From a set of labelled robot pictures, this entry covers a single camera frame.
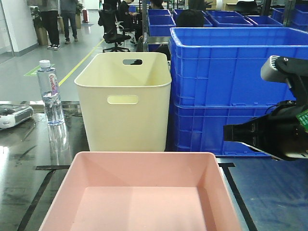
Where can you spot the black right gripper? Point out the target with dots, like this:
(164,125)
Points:
(279,134)

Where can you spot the pink plastic bin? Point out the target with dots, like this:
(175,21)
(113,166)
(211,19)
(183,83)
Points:
(142,191)

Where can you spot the stacked blue crate upper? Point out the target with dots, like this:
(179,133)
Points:
(221,65)

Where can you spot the green circuit board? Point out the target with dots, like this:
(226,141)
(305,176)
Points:
(303,118)

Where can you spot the stacked blue crate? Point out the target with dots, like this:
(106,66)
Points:
(221,65)
(200,128)

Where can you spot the stacked blue crate lower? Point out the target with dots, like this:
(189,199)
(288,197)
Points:
(200,128)

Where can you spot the cream plastic basket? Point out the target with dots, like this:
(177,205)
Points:
(124,100)

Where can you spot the clear water bottle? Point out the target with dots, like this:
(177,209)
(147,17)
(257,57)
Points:
(50,94)

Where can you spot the black office chair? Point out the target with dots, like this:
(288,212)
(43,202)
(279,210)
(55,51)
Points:
(110,35)

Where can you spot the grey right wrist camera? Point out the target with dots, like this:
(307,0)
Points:
(269,71)

